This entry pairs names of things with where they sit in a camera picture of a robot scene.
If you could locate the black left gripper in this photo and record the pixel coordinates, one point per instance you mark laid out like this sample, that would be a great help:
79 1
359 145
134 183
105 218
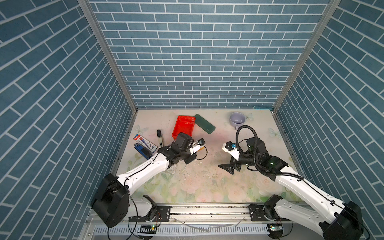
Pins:
190 157

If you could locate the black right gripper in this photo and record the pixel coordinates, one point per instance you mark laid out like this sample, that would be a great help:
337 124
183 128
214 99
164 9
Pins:
228 167

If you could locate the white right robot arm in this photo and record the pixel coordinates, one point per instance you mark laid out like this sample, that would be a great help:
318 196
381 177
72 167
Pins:
328 216

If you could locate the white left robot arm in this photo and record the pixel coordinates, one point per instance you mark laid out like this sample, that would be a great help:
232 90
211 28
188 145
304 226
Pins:
113 200

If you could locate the red plastic bin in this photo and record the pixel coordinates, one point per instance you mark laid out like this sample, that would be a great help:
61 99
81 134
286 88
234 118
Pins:
184 124

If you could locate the white stapler black grip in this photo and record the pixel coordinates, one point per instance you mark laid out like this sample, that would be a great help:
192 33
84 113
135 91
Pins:
160 138

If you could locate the green rectangular block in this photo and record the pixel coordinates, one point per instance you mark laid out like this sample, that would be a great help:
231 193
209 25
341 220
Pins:
204 124

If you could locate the white pencil box HB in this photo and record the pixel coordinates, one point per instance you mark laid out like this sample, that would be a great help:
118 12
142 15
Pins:
145 143

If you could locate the lavender mug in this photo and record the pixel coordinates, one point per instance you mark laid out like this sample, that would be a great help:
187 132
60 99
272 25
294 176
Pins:
237 119

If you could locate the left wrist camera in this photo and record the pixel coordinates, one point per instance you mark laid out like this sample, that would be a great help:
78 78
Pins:
197 146

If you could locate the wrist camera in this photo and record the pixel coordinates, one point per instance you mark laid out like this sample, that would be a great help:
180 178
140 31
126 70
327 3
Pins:
231 148
197 146

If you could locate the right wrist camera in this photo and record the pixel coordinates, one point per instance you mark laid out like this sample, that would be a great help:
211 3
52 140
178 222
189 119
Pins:
231 148

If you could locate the metal base rail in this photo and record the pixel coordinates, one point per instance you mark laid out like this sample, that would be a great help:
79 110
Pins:
230 221

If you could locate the aluminium corner post left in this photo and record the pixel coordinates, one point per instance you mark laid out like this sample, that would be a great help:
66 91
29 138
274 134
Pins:
92 20

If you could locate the aluminium corner post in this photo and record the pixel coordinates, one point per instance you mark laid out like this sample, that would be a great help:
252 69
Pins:
92 20
318 30

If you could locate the aluminium corner post right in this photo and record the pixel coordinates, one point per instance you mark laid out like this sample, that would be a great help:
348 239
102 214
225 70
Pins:
318 30

